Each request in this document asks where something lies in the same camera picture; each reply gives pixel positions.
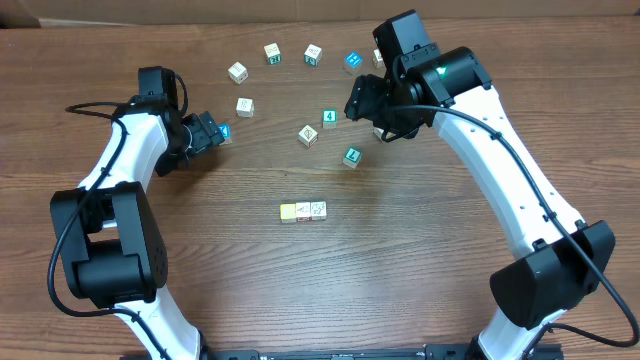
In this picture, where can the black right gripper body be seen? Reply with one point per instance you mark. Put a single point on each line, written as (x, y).
(384, 110)

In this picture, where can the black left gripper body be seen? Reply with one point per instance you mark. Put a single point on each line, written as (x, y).
(203, 134)

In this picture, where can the blue X wooden block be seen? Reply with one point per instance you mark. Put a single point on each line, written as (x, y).
(225, 130)

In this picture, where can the green 4 wooden block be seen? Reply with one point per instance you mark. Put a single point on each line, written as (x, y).
(329, 118)

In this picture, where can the wooden block yellow blue side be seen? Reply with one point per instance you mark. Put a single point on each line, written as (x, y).
(238, 72)

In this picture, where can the number 2 wooden block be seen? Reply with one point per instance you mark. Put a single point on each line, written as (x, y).
(308, 136)

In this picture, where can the yellow top wooden block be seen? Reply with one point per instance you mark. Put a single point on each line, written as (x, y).
(288, 213)

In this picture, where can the red E wooden block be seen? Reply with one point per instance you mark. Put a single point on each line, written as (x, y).
(318, 210)

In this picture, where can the red D wooden block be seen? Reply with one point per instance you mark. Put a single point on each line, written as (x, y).
(303, 211)

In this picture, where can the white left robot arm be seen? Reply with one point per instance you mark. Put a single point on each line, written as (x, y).
(109, 257)

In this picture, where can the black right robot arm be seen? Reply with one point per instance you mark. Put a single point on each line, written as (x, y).
(558, 256)

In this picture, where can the plain X wooden block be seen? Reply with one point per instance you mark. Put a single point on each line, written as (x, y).
(378, 133)

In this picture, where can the blue top wooden block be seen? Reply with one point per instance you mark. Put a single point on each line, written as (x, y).
(353, 63)

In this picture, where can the green L wooden block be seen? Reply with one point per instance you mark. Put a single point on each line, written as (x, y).
(352, 157)

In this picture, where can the green J wooden block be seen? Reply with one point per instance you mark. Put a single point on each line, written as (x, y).
(312, 55)

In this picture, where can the green R wooden block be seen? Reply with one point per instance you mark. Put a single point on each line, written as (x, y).
(272, 53)

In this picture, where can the cardboard back panel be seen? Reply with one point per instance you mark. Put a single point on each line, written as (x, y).
(36, 13)

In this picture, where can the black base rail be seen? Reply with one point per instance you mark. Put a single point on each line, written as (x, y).
(340, 355)

